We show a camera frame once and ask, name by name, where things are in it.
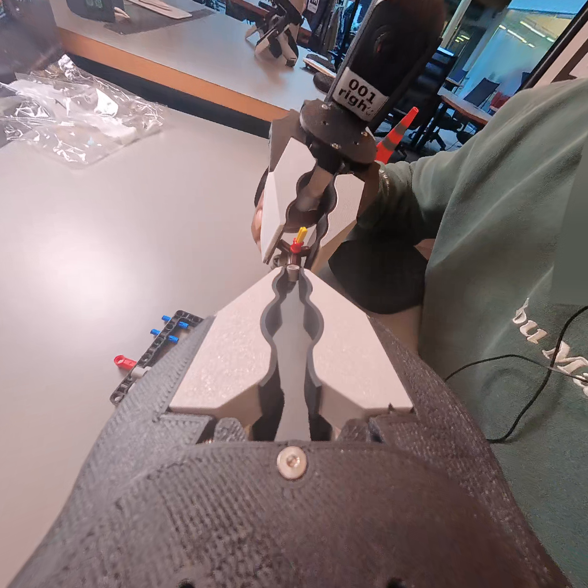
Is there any person's right hand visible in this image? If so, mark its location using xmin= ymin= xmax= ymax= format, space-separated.
xmin=250 ymin=177 xmax=268 ymax=249

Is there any yellow lego axle assembly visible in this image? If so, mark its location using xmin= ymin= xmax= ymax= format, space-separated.
xmin=273 ymin=225 xmax=313 ymax=284

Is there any orange edged table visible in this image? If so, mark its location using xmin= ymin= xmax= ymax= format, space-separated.
xmin=48 ymin=0 xmax=332 ymax=139

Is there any black lego frame assembly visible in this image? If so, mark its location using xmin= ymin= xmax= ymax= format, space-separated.
xmin=110 ymin=310 xmax=204 ymax=405

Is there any black framed white sign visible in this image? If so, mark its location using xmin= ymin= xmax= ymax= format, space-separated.
xmin=521 ymin=4 xmax=588 ymax=91

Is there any black earphone cable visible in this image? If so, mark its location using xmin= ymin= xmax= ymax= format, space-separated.
xmin=443 ymin=305 xmax=588 ymax=444

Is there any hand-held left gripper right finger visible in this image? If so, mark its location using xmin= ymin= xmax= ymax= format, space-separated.
xmin=298 ymin=269 xmax=414 ymax=439

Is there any dark background equipment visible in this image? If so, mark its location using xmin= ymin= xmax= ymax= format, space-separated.
xmin=245 ymin=0 xmax=307 ymax=68

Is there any black mesh chair seat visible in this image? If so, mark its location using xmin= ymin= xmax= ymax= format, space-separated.
xmin=328 ymin=238 xmax=435 ymax=316

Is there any clear plastic bag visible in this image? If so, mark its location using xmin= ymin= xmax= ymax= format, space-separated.
xmin=0 ymin=54 xmax=165 ymax=169

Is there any person's green sweatshirt torso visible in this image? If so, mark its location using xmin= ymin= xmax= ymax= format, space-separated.
xmin=415 ymin=78 xmax=588 ymax=588

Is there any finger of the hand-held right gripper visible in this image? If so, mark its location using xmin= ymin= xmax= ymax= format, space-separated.
xmin=311 ymin=175 xmax=368 ymax=272
xmin=259 ymin=138 xmax=319 ymax=266

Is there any orange traffic cone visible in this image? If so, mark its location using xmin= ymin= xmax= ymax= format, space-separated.
xmin=375 ymin=107 xmax=420 ymax=164

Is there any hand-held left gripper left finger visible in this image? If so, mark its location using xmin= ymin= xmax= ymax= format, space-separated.
xmin=168 ymin=268 xmax=289 ymax=439

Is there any black equipment case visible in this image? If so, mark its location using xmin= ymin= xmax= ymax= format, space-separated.
xmin=66 ymin=0 xmax=116 ymax=23

